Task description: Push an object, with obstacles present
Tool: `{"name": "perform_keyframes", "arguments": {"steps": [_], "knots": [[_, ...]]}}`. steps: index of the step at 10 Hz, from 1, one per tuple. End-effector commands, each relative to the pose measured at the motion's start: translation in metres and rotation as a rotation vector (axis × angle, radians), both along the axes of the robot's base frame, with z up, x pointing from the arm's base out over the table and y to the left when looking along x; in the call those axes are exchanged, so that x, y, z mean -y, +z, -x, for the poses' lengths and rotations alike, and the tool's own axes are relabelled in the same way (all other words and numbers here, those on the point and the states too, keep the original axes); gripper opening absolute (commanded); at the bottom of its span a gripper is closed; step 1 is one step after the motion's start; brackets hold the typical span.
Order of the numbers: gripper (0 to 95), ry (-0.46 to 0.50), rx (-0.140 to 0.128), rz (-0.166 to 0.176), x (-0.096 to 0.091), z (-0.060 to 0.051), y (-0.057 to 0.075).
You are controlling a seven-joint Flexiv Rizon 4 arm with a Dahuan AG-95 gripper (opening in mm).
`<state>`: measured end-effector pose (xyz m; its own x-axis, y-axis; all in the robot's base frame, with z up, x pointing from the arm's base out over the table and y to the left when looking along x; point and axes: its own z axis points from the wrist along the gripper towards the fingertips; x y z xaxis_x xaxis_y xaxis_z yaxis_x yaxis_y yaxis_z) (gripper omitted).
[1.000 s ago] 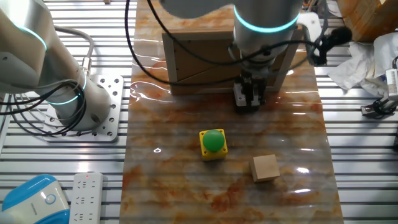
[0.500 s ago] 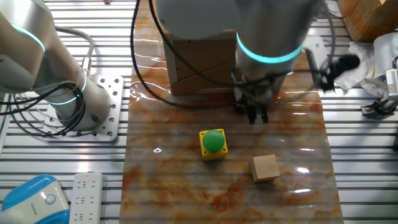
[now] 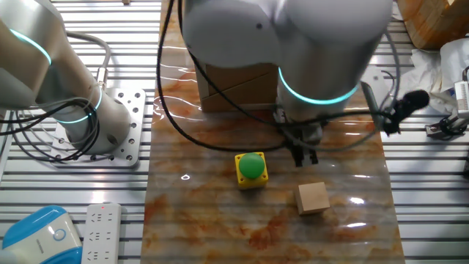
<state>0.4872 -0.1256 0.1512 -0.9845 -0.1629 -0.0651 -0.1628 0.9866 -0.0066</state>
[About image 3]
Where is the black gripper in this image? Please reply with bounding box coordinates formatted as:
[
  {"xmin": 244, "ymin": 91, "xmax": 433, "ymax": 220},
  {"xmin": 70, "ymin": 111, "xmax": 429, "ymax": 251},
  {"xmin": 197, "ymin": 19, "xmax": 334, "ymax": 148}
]
[{"xmin": 284, "ymin": 120, "xmax": 324, "ymax": 169}]

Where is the large light wooden cube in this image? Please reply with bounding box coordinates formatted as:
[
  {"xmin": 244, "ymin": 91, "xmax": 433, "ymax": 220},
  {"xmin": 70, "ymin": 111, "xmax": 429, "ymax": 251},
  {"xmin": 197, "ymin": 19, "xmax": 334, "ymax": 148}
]
[{"xmin": 295, "ymin": 181, "xmax": 331, "ymax": 216}]

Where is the yellow box green button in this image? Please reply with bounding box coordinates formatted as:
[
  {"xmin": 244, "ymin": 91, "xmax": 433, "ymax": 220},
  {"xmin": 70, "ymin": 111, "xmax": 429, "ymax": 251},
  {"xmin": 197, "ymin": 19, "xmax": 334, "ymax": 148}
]
[{"xmin": 234, "ymin": 151, "xmax": 269, "ymax": 191}]

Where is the marble pattern mat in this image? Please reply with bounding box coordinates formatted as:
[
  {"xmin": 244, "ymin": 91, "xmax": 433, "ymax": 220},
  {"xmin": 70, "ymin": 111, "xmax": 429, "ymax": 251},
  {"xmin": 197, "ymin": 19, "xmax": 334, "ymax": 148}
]
[{"xmin": 140, "ymin": 0, "xmax": 406, "ymax": 264}]

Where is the black foam microphone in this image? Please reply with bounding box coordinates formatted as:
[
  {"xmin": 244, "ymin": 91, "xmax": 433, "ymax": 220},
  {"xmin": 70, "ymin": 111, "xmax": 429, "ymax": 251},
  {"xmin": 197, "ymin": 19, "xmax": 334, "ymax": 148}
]
[{"xmin": 383, "ymin": 89, "xmax": 430, "ymax": 136}]

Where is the white crumpled tissue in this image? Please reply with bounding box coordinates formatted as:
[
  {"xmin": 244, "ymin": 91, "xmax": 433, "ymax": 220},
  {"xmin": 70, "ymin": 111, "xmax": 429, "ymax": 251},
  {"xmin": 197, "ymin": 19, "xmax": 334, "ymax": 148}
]
[{"xmin": 401, "ymin": 38, "xmax": 469, "ymax": 114}]

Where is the cardboard box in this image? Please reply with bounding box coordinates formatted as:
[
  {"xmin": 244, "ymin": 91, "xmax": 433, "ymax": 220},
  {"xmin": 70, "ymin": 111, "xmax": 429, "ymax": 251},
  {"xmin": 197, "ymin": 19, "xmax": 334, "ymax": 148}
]
[{"xmin": 397, "ymin": 0, "xmax": 469, "ymax": 51}]

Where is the white power strip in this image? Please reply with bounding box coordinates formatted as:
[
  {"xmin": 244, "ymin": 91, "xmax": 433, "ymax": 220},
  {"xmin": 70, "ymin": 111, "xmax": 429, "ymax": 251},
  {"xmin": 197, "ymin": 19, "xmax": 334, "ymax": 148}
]
[{"xmin": 80, "ymin": 202, "xmax": 122, "ymax": 264}]

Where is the blue white device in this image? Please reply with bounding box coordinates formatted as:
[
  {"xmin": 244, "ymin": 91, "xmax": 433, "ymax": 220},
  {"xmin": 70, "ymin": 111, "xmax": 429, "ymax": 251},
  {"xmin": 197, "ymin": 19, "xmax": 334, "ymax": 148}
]
[{"xmin": 0, "ymin": 205, "xmax": 84, "ymax": 264}]

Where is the thin grey cable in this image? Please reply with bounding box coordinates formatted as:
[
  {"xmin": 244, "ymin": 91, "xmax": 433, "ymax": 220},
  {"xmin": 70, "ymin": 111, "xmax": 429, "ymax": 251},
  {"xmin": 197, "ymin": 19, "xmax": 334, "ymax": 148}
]
[{"xmin": 284, "ymin": 31, "xmax": 402, "ymax": 153}]

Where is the black braided cable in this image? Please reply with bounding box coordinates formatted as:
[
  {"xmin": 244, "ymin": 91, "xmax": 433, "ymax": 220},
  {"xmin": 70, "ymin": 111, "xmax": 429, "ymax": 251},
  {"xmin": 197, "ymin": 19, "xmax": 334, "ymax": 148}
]
[
  {"xmin": 177, "ymin": 0, "xmax": 393, "ymax": 133},
  {"xmin": 155, "ymin": 0, "xmax": 289, "ymax": 153}
]

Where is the grey microphone bracket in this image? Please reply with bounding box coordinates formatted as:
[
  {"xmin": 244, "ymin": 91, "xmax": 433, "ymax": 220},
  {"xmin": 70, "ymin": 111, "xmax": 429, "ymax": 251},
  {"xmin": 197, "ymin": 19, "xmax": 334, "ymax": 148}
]
[{"xmin": 361, "ymin": 81, "xmax": 382, "ymax": 122}]

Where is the wooden picture frame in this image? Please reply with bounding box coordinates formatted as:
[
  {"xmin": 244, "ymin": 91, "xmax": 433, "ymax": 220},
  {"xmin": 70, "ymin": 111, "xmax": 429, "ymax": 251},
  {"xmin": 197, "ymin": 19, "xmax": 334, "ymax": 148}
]
[{"xmin": 195, "ymin": 62, "xmax": 279, "ymax": 113}]

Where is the metal camera bracket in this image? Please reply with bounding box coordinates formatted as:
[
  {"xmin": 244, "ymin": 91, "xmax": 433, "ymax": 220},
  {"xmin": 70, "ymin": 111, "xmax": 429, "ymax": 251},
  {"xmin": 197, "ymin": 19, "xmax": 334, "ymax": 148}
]
[{"xmin": 424, "ymin": 114, "xmax": 469, "ymax": 139}]

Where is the small silver camera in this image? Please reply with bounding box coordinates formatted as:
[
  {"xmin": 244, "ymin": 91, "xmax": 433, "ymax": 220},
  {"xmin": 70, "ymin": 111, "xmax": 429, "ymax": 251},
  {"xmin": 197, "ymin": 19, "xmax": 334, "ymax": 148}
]
[{"xmin": 453, "ymin": 65, "xmax": 469, "ymax": 120}]

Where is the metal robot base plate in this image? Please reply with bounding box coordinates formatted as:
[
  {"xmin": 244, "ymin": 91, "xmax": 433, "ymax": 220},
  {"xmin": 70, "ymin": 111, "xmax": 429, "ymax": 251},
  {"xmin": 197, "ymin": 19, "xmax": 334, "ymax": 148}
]
[{"xmin": 49, "ymin": 87, "xmax": 147, "ymax": 169}]

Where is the black cable loop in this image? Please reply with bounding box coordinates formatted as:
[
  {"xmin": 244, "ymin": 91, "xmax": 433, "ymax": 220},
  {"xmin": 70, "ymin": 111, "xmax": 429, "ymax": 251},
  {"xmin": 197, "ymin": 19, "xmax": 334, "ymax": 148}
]
[{"xmin": 0, "ymin": 97, "xmax": 100, "ymax": 164}]

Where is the thick grey cable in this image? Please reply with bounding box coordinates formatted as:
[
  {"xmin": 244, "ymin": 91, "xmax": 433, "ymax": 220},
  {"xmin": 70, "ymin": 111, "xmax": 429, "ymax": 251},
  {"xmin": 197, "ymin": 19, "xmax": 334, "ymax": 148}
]
[{"xmin": 65, "ymin": 31, "xmax": 112, "ymax": 91}]

